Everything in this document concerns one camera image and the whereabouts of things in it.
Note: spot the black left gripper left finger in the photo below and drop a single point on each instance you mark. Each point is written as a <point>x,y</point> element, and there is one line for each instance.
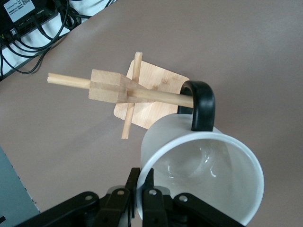
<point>118,205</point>

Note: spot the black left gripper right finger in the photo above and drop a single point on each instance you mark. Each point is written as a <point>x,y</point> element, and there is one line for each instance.
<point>154,208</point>

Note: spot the wooden mug rack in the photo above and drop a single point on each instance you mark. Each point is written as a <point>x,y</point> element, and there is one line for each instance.
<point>106,87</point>

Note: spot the black mini computer box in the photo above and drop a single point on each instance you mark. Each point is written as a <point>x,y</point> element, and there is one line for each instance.
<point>23,14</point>

